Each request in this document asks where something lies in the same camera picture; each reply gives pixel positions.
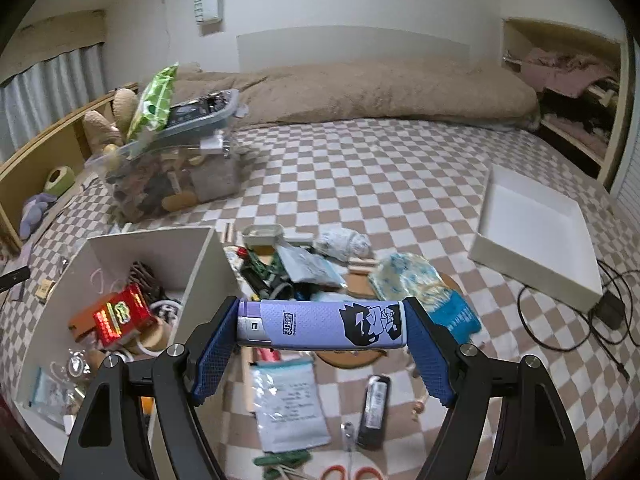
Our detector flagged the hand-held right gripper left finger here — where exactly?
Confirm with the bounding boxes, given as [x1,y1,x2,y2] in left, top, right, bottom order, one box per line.
[61,296,241,480]

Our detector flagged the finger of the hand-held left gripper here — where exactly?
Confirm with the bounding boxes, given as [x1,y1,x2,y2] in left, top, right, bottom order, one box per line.
[0,267,31,292]

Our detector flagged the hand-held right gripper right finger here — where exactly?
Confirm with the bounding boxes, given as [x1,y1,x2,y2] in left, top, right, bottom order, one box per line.
[404,296,586,480]

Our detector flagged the purple printed lighter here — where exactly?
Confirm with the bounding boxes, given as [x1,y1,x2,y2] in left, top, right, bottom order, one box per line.
[236,299,405,350]

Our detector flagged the white cardboard box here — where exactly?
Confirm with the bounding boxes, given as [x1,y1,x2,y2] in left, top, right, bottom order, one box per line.
[14,226,242,461]

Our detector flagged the purple plush toy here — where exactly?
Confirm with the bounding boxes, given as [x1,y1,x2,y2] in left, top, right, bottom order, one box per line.
[19,192,59,241]

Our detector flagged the blue patterned pouch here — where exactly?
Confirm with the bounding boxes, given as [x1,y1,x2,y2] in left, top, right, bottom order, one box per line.
[370,252,484,349]

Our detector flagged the black rectangular lighter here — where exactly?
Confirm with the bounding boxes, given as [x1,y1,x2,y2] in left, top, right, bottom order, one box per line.
[356,375,392,450]

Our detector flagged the round wooden coaster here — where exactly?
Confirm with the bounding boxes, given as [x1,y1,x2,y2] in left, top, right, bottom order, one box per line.
[315,347,387,371]

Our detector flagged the zip bag with receipt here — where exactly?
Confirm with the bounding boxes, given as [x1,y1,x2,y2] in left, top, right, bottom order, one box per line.
[250,360,332,454]

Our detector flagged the shiny red box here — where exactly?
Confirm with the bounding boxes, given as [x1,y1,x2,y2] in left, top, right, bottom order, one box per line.
[92,282,157,349]

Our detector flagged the green avocado plush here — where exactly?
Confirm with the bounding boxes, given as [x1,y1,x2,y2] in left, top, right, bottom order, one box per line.
[44,166,76,196]

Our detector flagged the small wooden stand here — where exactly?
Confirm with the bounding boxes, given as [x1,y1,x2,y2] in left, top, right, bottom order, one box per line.
[347,257,382,277]

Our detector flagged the wooden bedside shelf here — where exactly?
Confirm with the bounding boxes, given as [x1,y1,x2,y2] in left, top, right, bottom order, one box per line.
[0,82,139,254]

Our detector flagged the green plastic clip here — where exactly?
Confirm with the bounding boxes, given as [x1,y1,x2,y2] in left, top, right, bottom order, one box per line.
[252,450,312,469]

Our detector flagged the small white dish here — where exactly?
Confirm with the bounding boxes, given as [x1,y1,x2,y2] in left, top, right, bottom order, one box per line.
[242,224,286,249]

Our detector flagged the bluish plastic packet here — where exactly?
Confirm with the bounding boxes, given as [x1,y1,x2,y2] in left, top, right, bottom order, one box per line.
[277,244,349,289]

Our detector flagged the white patterned cloth roll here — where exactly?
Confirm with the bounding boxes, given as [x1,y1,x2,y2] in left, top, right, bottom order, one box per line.
[314,227,372,264]

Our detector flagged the white box lid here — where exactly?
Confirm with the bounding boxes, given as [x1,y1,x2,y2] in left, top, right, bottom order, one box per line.
[467,164,604,314]

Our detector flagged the brown teddy plush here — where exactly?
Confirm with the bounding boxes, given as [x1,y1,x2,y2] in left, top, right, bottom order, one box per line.
[82,87,139,154]

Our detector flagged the clear plastic storage bin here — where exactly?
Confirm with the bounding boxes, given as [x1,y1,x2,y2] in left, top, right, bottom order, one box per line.
[85,89,248,224]

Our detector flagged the checkered bedsheet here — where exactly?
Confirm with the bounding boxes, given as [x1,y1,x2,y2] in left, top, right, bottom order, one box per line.
[0,117,640,480]

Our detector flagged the grey curtain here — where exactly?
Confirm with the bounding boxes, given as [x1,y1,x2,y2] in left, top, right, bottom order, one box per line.
[0,45,106,167]

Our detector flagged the green wet wipes packet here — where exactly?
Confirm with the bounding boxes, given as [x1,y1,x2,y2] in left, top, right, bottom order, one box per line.
[127,62,180,141]

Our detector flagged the beige fluffy blanket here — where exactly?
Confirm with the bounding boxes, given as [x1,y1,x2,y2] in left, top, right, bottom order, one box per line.
[172,64,542,134]

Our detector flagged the pink clothes pile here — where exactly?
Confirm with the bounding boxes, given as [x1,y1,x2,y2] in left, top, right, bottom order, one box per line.
[520,47,619,97]

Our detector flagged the black power adapter with cable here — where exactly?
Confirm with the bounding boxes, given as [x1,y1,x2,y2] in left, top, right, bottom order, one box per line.
[517,260,640,382]

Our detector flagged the orange handled scissors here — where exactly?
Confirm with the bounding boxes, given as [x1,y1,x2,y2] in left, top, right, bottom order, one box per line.
[320,422,382,480]

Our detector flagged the open wall closet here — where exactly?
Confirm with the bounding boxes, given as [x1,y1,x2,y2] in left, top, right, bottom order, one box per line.
[502,17,632,192]

